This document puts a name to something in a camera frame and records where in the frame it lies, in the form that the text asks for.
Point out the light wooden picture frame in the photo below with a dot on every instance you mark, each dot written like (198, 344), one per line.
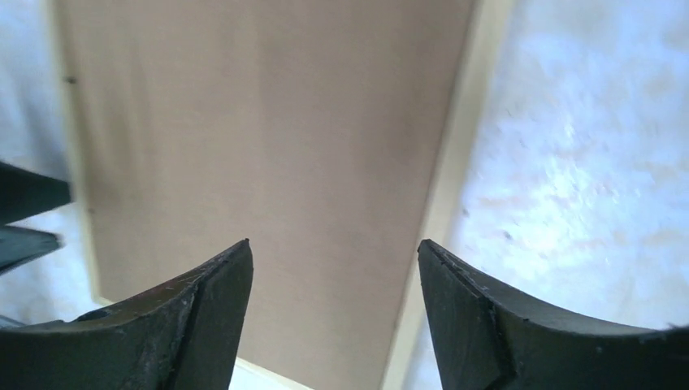
(457, 161)

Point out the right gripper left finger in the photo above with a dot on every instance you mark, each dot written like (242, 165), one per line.
(181, 334)

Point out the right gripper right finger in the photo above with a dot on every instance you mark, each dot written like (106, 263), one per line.
(487, 334)

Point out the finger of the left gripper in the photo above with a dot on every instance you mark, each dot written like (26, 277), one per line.
(25, 193)
(20, 245)

